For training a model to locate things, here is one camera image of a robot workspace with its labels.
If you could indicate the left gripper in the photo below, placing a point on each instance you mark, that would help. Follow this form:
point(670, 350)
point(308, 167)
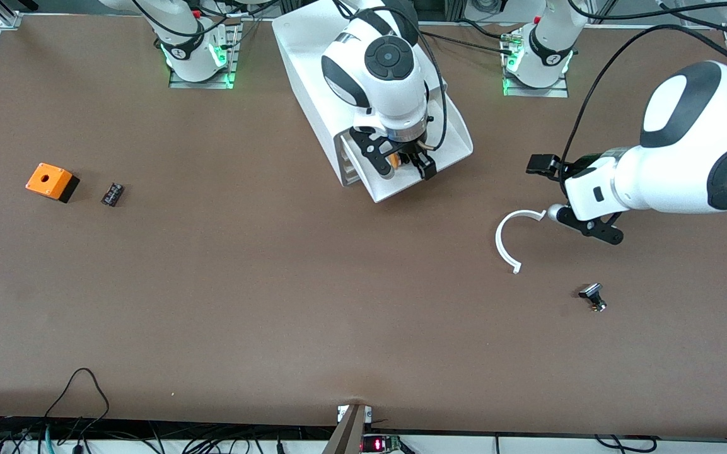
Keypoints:
point(575, 169)

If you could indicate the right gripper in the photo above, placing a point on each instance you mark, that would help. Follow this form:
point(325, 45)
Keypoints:
point(411, 151)

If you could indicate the orange push button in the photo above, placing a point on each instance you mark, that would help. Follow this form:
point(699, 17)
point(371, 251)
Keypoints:
point(395, 161)

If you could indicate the white plastic drawer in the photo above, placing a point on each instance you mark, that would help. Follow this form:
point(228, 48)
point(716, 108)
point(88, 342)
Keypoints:
point(448, 142)

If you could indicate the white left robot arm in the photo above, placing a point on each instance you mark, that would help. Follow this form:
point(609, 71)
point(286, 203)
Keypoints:
point(697, 145)

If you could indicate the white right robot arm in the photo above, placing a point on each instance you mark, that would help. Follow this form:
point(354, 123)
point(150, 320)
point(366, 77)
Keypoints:
point(382, 69)

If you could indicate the black silver push button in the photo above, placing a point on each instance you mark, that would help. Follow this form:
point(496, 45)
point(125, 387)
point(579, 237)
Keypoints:
point(592, 294)

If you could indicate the white drawer cabinet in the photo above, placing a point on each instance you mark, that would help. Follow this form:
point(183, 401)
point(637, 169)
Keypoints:
point(303, 57)

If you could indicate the device with red display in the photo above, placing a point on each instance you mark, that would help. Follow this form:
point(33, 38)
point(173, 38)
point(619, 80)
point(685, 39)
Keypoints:
point(381, 444)

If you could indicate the small black contact block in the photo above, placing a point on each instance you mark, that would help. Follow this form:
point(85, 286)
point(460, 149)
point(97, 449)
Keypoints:
point(113, 193)

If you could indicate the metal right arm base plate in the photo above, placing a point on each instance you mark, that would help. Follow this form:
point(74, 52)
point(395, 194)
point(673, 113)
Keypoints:
point(202, 82)

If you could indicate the orange button enclosure box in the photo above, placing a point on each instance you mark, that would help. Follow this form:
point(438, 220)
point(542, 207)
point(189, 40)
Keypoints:
point(48, 180)

